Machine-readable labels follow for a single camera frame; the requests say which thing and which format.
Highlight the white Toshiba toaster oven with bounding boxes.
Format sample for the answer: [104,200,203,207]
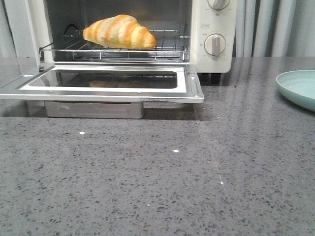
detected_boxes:
[26,0,238,76]

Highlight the upper beige oven knob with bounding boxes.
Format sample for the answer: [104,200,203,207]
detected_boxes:
[207,0,230,10]

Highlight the light green plate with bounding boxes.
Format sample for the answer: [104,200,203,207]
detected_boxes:
[276,70,315,112]

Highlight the lower beige oven knob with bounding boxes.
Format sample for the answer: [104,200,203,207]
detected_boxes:
[204,34,226,56]

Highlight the golden croissant bread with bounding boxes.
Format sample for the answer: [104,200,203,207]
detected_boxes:
[83,14,157,49]

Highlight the glass oven door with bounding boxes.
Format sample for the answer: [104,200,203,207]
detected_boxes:
[0,64,204,104]

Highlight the black right oven foot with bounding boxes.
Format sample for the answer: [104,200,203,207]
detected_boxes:
[210,73,221,84]

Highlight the beige oven knob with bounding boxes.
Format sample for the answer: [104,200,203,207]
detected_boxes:
[207,0,230,10]
[204,34,226,56]

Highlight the metal wire oven rack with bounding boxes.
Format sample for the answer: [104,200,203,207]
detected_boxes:
[39,29,189,62]

